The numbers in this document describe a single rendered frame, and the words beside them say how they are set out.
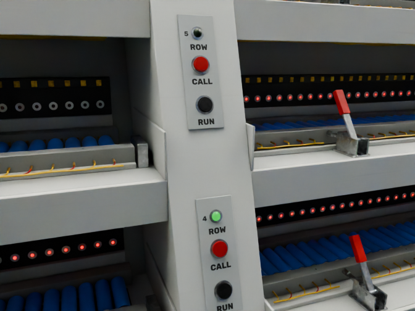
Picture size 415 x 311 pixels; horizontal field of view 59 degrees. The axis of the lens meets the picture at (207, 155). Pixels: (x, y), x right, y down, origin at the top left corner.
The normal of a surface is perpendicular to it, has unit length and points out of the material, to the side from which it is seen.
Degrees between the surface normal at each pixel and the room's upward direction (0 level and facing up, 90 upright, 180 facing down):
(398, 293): 18
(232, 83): 90
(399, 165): 108
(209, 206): 90
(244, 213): 90
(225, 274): 90
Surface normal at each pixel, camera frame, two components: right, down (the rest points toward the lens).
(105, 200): 0.35, 0.25
